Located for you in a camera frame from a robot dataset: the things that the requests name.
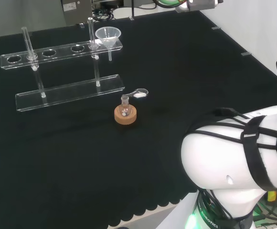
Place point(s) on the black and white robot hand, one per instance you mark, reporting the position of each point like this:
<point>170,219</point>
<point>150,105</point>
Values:
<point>182,9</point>

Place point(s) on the clear plastic funnel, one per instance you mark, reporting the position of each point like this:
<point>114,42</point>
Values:
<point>108,35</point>

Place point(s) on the glass weighing funnel with powder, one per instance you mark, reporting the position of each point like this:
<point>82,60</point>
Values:
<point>139,95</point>

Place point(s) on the clear acrylic funnel stand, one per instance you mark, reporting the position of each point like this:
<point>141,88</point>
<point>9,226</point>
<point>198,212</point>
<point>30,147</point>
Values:
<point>64,94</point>

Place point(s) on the clear tape strip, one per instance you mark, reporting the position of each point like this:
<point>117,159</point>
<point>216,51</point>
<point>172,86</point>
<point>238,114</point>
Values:
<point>216,28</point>
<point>246,54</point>

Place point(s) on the grey metal cabinet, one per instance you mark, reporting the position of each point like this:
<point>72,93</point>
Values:
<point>76,12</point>

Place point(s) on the small round-bottom glass flask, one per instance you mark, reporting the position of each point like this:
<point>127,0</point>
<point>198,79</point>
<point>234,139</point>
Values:
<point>125,107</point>

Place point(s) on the black bench cloth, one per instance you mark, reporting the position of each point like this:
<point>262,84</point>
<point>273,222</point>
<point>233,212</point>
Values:
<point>81,155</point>

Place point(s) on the pale board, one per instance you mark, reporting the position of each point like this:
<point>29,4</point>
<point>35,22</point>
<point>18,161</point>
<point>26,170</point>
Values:
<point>176,212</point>

